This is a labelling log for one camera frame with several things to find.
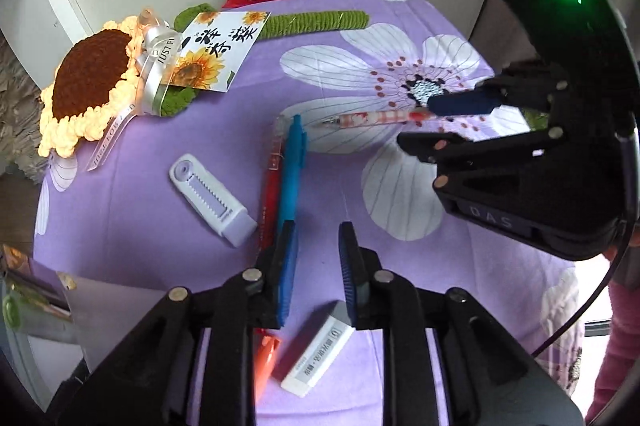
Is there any white eraser grey sleeve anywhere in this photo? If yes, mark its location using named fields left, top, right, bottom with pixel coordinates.
left=270, top=300, right=355, bottom=398

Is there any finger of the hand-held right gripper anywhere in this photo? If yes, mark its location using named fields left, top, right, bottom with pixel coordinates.
left=397, top=126, right=568, bottom=192
left=427, top=63, right=571, bottom=117

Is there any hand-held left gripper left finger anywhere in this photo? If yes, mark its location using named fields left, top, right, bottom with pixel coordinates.
left=47, top=220, right=300, bottom=426

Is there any black cable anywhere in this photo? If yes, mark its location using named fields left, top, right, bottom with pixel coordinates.
left=530, top=126, right=638, bottom=357

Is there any orange pen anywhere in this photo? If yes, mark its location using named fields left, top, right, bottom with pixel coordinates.
left=254, top=328, right=282, bottom=399

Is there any white correction tape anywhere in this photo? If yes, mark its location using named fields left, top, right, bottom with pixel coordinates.
left=169, top=153, right=258, bottom=248

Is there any crochet sunflower with card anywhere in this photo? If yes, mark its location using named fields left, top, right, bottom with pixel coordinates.
left=37, top=6, right=370, bottom=158

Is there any blue pen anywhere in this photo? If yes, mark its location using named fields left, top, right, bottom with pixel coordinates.
left=276, top=114, right=307, bottom=232

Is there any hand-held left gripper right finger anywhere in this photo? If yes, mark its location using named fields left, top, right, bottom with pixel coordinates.
left=338, top=221, right=586, bottom=426

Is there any person's right forearm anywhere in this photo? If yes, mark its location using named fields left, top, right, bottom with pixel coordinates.
left=585, top=251, right=640, bottom=424

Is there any sunflower print card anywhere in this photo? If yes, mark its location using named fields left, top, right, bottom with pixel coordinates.
left=167, top=10, right=271, bottom=93

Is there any pink patterned pen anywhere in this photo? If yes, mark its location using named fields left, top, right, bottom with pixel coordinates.
left=322, top=105, right=436, bottom=129

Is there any purple floral tablecloth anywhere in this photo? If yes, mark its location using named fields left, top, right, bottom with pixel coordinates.
left=32, top=0, right=586, bottom=426

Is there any white ribbon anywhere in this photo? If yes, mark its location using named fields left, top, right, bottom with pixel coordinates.
left=87, top=8, right=183, bottom=172

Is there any red pen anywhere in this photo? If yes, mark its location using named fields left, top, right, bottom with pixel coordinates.
left=257, top=116, right=291, bottom=252

